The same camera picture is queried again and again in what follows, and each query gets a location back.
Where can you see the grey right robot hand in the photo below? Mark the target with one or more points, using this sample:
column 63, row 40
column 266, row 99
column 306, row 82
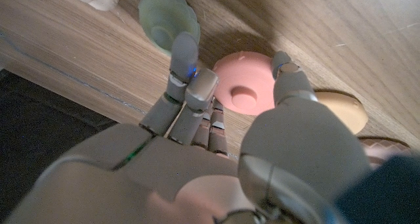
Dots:
column 164, row 171

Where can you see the coral red toy disk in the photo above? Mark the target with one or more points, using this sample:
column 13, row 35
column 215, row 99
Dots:
column 244, row 82

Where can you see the green toy disk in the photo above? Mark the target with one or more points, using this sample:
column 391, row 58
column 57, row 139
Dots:
column 157, row 17

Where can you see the large orange toy disk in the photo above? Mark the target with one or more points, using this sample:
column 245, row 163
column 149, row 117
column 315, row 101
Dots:
column 344, row 110

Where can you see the dusty pink toy disk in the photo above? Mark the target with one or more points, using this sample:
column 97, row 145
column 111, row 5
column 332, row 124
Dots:
column 387, row 148

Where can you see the grey tape outline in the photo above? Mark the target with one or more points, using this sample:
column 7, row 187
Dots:
column 82, row 82

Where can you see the black backdrop cloth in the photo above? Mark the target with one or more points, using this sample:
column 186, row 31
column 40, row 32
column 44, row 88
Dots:
column 39, row 125

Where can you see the blue wrist connector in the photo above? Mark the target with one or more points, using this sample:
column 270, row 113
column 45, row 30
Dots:
column 387, row 191

